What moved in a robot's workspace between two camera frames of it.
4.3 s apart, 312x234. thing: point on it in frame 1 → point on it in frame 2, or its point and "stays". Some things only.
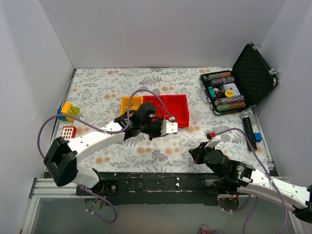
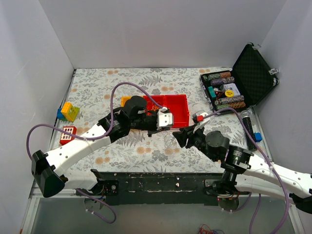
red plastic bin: x=160 y=103 stays
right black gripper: x=198 y=154 → x=189 y=136
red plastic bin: x=177 y=106 stays
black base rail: x=152 y=188 stays
